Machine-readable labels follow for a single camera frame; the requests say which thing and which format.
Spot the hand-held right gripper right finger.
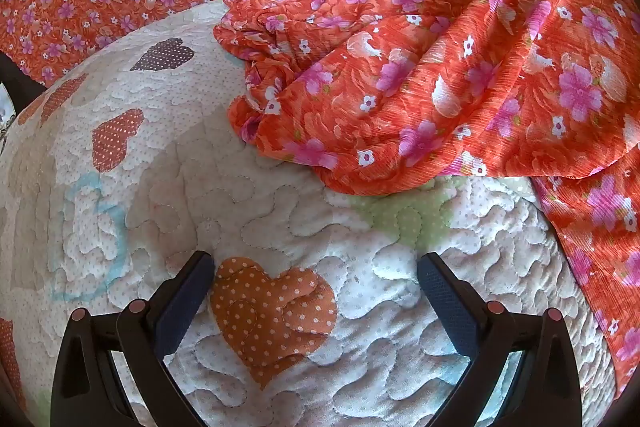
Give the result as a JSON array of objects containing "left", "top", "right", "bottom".
[{"left": 416, "top": 252, "right": 583, "bottom": 427}]

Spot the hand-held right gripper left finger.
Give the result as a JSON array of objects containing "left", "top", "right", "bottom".
[{"left": 50, "top": 251, "right": 216, "bottom": 427}]

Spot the crumpled orange floral cloth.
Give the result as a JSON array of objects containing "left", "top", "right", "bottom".
[{"left": 212, "top": 0, "right": 640, "bottom": 408}]

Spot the white quilt with hearts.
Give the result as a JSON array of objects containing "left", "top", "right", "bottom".
[{"left": 0, "top": 0, "right": 618, "bottom": 427}]

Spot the dark cloth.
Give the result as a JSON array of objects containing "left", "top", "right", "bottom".
[{"left": 0, "top": 51, "right": 48, "bottom": 108}]

